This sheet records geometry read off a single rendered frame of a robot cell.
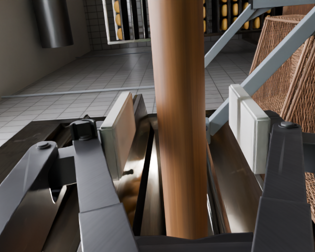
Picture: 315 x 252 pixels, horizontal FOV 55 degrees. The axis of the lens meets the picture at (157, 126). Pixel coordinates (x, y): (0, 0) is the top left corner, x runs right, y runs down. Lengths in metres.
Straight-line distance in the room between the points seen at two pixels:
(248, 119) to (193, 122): 0.03
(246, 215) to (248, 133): 0.81
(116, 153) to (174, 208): 0.07
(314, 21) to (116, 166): 0.48
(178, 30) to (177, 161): 0.08
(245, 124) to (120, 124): 0.07
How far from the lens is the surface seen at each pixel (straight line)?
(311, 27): 0.58
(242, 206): 1.00
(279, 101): 1.70
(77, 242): 0.70
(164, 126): 0.18
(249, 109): 0.16
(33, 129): 1.86
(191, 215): 0.21
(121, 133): 0.17
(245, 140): 0.17
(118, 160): 0.15
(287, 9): 1.87
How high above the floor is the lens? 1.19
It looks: 4 degrees up
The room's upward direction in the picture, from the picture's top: 93 degrees counter-clockwise
